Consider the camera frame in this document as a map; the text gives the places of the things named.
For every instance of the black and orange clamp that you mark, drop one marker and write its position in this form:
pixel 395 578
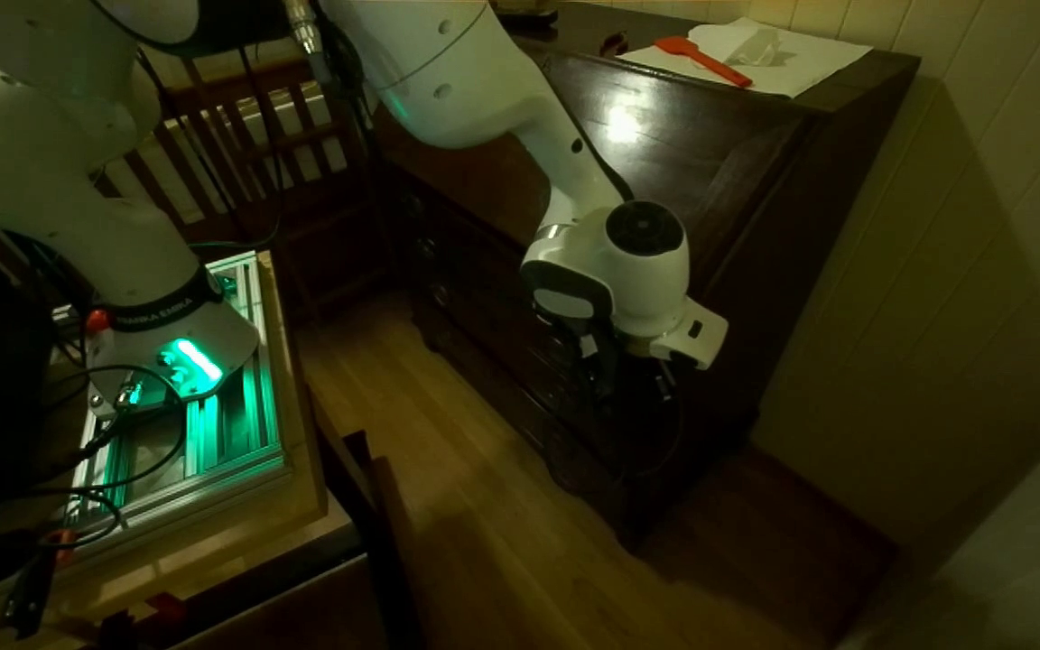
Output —
pixel 32 588

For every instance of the dark wooden dresser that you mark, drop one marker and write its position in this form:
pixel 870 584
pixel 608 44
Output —
pixel 738 203

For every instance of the red emergency stop button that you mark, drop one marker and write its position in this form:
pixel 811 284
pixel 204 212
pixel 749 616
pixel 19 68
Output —
pixel 96 319

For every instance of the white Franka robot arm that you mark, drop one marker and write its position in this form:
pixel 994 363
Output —
pixel 461 58

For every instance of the light wooden robot platform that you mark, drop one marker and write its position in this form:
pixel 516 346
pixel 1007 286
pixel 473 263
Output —
pixel 290 481

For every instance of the dark wooden chair back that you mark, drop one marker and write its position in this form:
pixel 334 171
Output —
pixel 386 543

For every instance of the white paper sheets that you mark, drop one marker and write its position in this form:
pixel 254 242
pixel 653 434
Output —
pixel 811 58

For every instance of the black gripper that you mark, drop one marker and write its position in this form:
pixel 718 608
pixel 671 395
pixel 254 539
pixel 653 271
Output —
pixel 623 383

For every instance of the orange-red flat tool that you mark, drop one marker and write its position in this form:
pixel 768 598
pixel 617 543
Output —
pixel 703 58

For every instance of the wooden slatted chair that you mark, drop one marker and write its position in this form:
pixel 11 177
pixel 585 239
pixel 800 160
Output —
pixel 244 111

